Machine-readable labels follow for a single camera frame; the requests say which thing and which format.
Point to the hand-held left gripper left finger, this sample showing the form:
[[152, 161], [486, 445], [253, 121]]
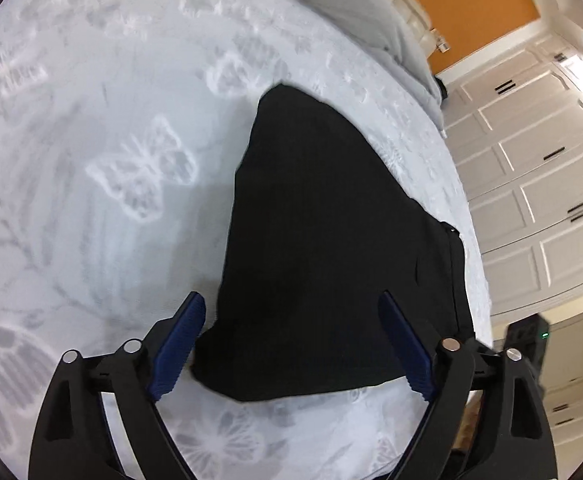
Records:
[[181, 345]]

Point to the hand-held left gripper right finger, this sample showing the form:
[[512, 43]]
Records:
[[406, 345]]

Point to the black pants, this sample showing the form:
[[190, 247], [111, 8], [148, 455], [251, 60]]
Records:
[[321, 235]]

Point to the white panelled wardrobe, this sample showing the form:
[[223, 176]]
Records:
[[521, 160]]

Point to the black bag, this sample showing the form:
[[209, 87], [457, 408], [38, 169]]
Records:
[[441, 87]]

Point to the white butterfly print blanket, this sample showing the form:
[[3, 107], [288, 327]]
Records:
[[96, 85]]

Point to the beige padded headboard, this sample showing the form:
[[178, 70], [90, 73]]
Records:
[[406, 5]]

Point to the white wall switch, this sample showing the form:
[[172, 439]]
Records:
[[442, 45]]

